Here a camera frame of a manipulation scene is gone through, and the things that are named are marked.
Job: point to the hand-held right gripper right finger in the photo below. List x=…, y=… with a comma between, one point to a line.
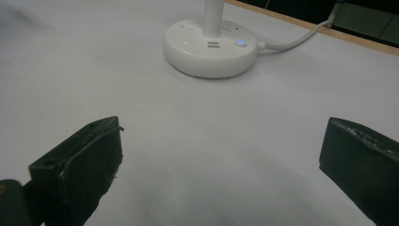
x=363, y=166

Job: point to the white round lamp base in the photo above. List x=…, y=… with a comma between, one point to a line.
x=210, y=50

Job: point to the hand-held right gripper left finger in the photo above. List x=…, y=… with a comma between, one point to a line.
x=87, y=169

